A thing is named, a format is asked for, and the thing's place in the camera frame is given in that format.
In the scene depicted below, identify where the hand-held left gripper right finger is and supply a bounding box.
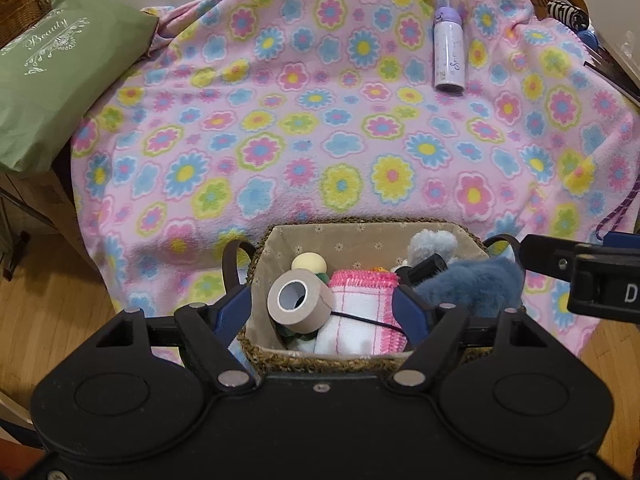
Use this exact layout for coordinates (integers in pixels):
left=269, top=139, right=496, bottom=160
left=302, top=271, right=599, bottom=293
left=389, top=286, right=547, bottom=394

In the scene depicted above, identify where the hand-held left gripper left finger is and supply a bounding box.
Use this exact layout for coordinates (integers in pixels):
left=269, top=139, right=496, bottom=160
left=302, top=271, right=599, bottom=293
left=94, top=286, right=254, bottom=394

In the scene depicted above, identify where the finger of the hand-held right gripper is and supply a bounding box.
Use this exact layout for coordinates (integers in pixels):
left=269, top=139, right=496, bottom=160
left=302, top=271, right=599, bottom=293
left=604, top=231, right=640, bottom=249
left=520, top=234, right=578, bottom=281

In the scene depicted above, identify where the black elastic hair tie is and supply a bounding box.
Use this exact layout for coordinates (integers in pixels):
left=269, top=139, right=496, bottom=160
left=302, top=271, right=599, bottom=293
left=330, top=311, right=404, bottom=332

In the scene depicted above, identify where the black cylindrical object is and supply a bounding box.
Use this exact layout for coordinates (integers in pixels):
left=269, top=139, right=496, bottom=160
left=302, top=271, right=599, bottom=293
left=407, top=254, right=449, bottom=287

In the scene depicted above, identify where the white cloth with pink trim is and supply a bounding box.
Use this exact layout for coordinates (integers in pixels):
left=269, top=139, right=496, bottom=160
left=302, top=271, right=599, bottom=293
left=314, top=269, right=408, bottom=356

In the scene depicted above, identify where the blue furry scrunchie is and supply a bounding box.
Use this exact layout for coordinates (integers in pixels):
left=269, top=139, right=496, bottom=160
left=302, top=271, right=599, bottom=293
left=415, top=257, right=525, bottom=318

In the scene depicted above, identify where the white plush toy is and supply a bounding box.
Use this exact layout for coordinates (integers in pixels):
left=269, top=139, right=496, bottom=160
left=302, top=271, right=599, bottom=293
left=406, top=230, right=458, bottom=266

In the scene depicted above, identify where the beige tape roll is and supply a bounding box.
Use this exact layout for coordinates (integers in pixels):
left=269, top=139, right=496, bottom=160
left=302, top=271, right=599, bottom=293
left=266, top=270, right=335, bottom=335

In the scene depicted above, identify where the yellow ball wooden toy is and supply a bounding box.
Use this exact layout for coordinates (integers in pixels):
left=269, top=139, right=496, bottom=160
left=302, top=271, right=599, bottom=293
left=291, top=252, right=328, bottom=278

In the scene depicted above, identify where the woven basket with fabric liner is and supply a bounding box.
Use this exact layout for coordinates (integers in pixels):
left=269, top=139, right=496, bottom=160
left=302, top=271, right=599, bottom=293
left=222, top=220, right=526, bottom=376

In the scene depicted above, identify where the pink floral fleece blanket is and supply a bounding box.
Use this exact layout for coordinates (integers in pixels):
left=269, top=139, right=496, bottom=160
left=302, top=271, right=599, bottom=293
left=70, top=0, right=640, bottom=361

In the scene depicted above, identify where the purple insulated bottle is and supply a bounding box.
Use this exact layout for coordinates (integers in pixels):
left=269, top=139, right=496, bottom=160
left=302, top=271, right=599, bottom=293
left=432, top=5, right=468, bottom=95

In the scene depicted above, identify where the zebra striped item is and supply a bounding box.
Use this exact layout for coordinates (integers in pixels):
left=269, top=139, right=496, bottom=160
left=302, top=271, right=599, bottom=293
left=546, top=0, right=587, bottom=31

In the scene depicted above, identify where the green printed bag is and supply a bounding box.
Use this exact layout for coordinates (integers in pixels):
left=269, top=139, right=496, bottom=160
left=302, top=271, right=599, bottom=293
left=0, top=0, right=160, bottom=176

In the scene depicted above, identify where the brown wicker basket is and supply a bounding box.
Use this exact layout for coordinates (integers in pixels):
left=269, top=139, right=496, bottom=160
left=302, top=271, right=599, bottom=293
left=0, top=0, right=66, bottom=51

